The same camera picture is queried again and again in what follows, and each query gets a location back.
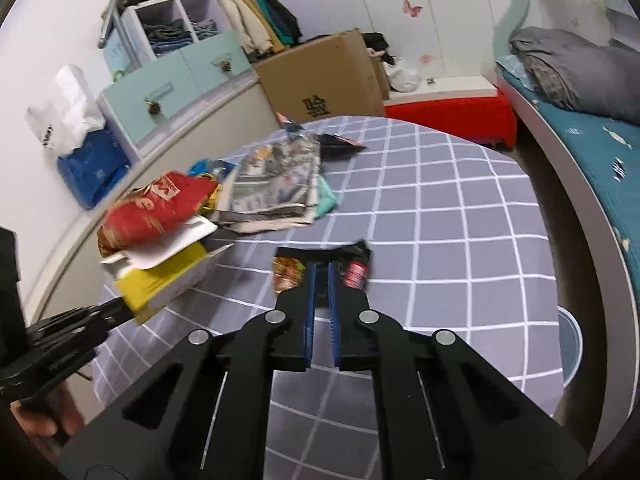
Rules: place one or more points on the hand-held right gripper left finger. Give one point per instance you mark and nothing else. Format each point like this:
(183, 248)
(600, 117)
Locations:
(311, 310)

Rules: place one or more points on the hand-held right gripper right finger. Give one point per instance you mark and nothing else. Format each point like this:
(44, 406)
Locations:
(334, 310)

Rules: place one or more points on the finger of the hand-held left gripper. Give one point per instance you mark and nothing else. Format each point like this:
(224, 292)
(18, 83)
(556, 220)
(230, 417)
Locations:
(80, 322)
(50, 372)

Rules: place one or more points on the black snack wrapper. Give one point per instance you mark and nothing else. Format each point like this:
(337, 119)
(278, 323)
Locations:
(292, 272)

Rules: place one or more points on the yellow white carton box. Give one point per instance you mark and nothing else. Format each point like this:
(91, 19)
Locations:
(165, 280)

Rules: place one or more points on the person's left hand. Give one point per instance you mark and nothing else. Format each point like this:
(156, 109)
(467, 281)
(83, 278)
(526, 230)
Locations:
(34, 425)

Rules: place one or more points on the teal wrapper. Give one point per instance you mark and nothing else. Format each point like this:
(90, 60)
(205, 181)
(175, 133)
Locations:
(326, 197)

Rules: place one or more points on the table with grey checked cloth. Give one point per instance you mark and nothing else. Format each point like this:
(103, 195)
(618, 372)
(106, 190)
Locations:
(425, 235)

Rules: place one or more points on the red brown paper bag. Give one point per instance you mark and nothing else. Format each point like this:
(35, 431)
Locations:
(150, 210)

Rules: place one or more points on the blue shopping bag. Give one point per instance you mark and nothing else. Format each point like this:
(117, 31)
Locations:
(92, 170)

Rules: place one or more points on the black red wrapper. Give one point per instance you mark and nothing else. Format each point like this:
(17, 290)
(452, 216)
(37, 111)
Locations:
(340, 146)

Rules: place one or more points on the small blue foil wrapper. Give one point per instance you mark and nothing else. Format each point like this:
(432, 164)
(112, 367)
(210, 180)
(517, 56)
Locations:
(295, 124)

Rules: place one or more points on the white paper bag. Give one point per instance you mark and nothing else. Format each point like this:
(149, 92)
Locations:
(65, 110)

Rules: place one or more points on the pine cone drawer pull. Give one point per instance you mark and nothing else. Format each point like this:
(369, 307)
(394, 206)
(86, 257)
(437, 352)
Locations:
(226, 66)
(153, 108)

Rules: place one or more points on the red covered low bench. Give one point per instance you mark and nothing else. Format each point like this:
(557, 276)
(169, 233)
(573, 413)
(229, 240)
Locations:
(450, 115)

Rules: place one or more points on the large cardboard box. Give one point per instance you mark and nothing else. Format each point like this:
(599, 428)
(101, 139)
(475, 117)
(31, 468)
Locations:
(320, 80)

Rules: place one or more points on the white plastic bag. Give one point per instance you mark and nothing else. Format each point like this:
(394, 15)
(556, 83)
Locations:
(404, 79)

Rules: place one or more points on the faded pink butterfly sticker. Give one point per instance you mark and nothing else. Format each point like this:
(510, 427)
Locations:
(425, 58)

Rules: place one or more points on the black clothes pile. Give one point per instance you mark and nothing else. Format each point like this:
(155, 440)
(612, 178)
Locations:
(377, 45)

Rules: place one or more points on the purple stair shelf cabinet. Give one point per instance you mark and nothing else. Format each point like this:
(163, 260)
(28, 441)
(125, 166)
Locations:
(200, 65)

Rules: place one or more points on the green hanging jacket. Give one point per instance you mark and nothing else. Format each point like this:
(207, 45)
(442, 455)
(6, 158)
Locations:
(272, 17)

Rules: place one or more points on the grey folded clothes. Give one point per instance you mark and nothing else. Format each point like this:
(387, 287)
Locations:
(167, 37)

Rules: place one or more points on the striped blue pillow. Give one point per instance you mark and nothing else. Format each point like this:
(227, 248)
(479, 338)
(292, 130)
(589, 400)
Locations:
(515, 72)

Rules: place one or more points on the cream hanging jacket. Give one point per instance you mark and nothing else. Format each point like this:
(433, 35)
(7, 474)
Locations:
(240, 15)

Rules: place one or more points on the black hanging jacket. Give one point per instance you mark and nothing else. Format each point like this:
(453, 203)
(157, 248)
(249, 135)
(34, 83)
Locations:
(285, 7)

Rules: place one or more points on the bed with teal mattress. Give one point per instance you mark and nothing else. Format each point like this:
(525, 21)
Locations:
(600, 160)

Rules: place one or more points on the dark pink butterfly sticker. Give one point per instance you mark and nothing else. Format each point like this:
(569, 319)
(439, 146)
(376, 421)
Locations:
(412, 8)

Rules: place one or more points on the metal handrail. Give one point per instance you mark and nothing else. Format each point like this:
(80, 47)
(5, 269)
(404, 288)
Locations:
(117, 5)

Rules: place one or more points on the grey quilt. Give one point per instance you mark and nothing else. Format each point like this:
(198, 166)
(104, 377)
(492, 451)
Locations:
(575, 70)

